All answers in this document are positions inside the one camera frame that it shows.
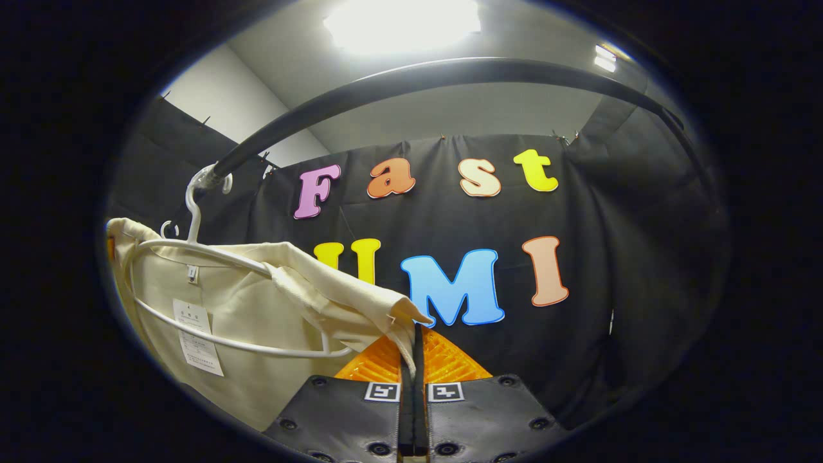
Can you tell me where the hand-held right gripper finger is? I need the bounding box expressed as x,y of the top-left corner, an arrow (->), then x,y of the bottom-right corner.
415,325 -> 566,463
264,325 -> 419,463

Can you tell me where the white plastic hanger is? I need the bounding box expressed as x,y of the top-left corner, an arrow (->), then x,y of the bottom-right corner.
129,164 -> 354,359

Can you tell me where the cream button shirt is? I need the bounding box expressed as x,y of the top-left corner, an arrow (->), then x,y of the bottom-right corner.
106,217 -> 435,433

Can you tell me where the black backdrop cloth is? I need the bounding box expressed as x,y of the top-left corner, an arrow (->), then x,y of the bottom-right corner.
109,71 -> 730,428

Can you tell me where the large ceiling light panel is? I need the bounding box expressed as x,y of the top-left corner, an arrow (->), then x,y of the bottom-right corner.
323,0 -> 482,55

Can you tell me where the black clothes rail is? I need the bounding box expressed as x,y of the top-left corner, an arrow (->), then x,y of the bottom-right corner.
209,57 -> 708,187

